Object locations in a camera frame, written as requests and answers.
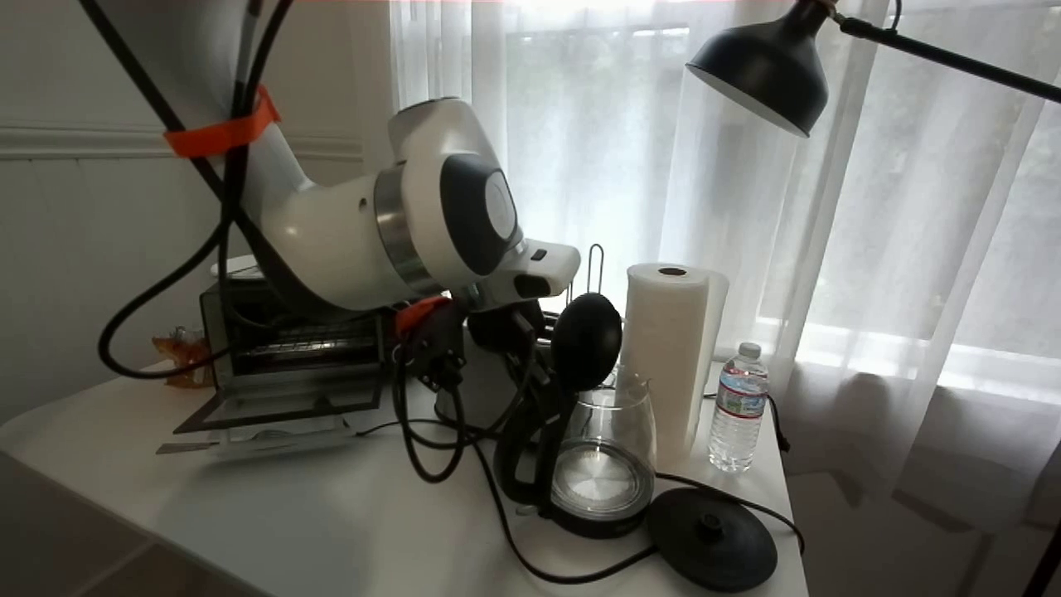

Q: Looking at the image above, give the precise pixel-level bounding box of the white sheer curtain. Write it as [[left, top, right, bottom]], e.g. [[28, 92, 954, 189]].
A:
[[386, 0, 1061, 535]]

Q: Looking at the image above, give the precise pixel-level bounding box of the black desk lamp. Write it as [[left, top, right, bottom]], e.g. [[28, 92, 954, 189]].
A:
[[684, 0, 1061, 140]]

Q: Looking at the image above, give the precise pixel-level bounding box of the white paper towel roll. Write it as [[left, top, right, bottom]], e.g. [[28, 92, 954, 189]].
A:
[[624, 263, 728, 462]]

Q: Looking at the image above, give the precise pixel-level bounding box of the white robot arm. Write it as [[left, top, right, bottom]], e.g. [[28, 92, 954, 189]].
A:
[[227, 0, 579, 323]]

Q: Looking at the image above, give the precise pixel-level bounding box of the glass electric kettle black handle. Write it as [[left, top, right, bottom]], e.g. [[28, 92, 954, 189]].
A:
[[493, 293, 654, 539]]

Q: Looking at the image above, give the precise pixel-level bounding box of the clear plastic water bottle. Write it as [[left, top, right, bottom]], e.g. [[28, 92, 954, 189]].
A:
[[711, 342, 767, 475]]

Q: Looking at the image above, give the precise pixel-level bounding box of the black kettle power cable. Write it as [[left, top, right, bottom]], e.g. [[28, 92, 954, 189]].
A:
[[386, 407, 808, 587]]

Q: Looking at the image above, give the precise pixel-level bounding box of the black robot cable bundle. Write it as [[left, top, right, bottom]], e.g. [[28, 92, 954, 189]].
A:
[[75, 0, 299, 381]]

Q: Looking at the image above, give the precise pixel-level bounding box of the black toaster oven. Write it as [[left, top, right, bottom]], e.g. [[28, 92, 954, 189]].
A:
[[164, 278, 391, 459]]

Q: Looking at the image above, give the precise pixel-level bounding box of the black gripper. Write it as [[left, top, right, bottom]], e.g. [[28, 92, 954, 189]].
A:
[[393, 297, 544, 431]]

